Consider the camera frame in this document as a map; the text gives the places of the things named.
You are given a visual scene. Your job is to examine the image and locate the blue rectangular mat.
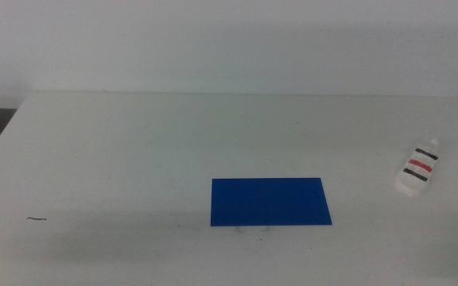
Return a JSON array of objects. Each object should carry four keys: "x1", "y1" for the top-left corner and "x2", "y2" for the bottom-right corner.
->
[{"x1": 210, "y1": 177, "x2": 333, "y2": 227}]

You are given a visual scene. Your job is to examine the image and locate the white bottle with red label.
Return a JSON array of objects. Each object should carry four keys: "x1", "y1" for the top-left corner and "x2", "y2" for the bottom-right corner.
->
[{"x1": 394, "y1": 137, "x2": 441, "y2": 198}]

